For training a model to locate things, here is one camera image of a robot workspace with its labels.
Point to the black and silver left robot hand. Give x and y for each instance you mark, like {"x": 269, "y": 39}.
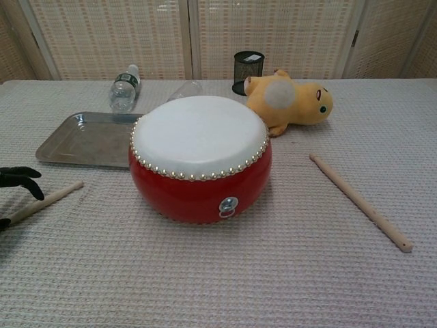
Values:
{"x": 20, "y": 175}

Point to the wooden drumstick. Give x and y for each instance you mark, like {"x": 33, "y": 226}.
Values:
{"x": 51, "y": 198}
{"x": 358, "y": 201}

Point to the red drum white skin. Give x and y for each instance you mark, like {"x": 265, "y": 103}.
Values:
{"x": 198, "y": 136}

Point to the rectangular steel tray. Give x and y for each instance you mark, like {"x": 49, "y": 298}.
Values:
{"x": 85, "y": 140}

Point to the clear water bottle green label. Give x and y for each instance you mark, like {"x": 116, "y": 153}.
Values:
{"x": 123, "y": 92}

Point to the bamboo folding screen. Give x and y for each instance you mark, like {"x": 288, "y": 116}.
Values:
{"x": 119, "y": 34}

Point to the clear plastic cup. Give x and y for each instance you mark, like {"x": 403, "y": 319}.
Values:
{"x": 187, "y": 90}

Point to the white woven tablecloth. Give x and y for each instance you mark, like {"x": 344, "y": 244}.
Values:
{"x": 239, "y": 273}

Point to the black mesh pen holder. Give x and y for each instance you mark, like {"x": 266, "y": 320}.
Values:
{"x": 247, "y": 70}

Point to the yellow plush toy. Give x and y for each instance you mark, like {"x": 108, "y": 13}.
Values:
{"x": 297, "y": 106}

